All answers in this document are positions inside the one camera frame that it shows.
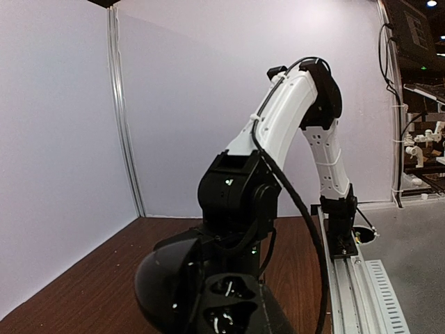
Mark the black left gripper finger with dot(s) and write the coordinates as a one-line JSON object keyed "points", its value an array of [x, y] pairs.
{"points": [[275, 321]]}

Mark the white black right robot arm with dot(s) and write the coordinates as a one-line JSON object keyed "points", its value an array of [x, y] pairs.
{"points": [[238, 193]]}

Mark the small black clip object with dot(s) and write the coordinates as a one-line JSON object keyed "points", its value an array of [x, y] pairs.
{"points": [[175, 296]]}

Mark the right aluminium corner post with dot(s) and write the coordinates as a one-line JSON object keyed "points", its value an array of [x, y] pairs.
{"points": [[120, 108]]}

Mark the aluminium front rail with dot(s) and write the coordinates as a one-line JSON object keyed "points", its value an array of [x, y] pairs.
{"points": [[362, 299]]}

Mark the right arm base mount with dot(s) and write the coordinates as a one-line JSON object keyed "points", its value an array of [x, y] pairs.
{"points": [[341, 242]]}

